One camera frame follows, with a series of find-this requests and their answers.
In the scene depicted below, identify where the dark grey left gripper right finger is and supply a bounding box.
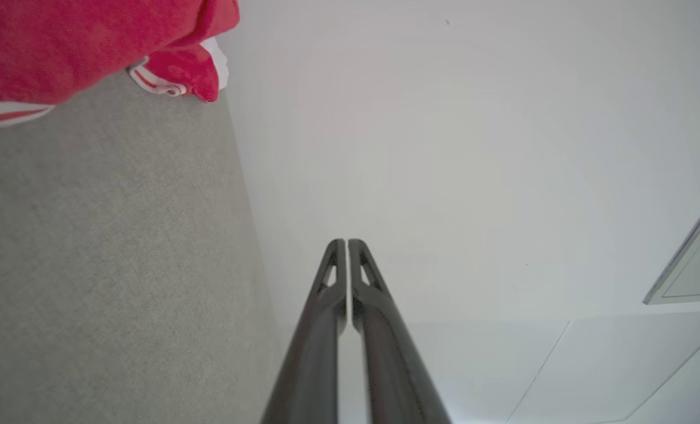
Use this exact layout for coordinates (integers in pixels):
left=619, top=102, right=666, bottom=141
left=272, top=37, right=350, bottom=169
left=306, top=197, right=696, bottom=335
left=348, top=238, right=452, bottom=424

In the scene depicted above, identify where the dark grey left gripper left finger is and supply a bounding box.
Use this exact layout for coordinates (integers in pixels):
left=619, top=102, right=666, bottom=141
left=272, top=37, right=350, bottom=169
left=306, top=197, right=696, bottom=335
left=260, top=238, right=348, bottom=424

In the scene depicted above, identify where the red garment with white trim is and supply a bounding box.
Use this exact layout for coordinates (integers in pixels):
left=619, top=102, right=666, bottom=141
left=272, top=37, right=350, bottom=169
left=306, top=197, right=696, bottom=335
left=0, top=0, right=240, bottom=129

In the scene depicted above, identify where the light grey fabric sofa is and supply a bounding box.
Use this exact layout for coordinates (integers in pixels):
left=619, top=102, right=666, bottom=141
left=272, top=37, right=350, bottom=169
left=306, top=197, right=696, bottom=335
left=0, top=69, right=287, bottom=424

